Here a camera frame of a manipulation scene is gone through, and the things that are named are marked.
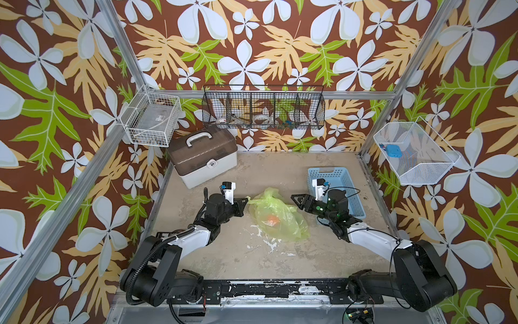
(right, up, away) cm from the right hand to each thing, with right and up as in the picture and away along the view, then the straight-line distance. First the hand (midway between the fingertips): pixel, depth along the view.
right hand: (293, 197), depth 84 cm
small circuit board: (+24, -41, -12) cm, 49 cm away
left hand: (-19, 0, +3) cm, 19 cm away
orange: (-9, -9, -4) cm, 13 cm away
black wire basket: (+1, +43, +13) cm, 44 cm away
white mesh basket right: (+50, +19, -2) cm, 54 cm away
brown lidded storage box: (-42, +18, +8) cm, 46 cm away
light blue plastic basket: (+28, +7, +24) cm, 37 cm away
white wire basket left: (-61, +34, +2) cm, 70 cm away
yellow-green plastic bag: (-1, -11, -4) cm, 12 cm away
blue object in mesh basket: (+44, +20, +1) cm, 48 cm away
